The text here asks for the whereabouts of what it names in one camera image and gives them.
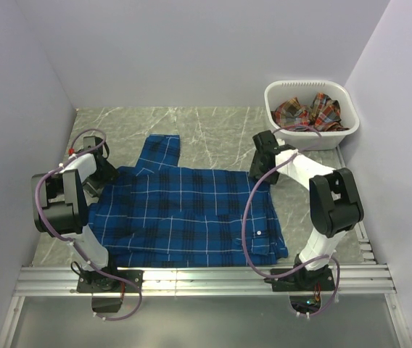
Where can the red plaid shirt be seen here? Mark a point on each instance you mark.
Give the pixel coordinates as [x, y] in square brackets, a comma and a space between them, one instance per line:
[323, 115]

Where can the white plastic laundry basket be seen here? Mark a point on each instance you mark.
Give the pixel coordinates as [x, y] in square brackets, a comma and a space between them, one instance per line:
[305, 90]

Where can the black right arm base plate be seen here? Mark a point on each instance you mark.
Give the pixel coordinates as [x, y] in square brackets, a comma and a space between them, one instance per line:
[304, 280]

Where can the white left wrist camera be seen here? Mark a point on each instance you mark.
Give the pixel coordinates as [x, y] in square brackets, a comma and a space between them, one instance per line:
[95, 143]

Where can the blue plaid long sleeve shirt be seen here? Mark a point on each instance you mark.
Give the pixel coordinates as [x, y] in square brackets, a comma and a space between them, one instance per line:
[160, 215]

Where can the aluminium mounting rail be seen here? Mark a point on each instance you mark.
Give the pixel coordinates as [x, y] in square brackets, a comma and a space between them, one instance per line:
[199, 282]

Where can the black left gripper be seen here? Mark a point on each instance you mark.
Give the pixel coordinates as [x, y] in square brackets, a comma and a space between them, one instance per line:
[110, 175]

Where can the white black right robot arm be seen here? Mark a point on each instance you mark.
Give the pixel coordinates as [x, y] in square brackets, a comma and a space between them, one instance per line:
[335, 204]

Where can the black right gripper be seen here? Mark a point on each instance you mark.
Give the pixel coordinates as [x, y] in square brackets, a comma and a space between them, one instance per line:
[254, 169]

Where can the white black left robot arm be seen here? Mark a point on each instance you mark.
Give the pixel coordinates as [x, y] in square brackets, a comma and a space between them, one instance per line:
[60, 208]

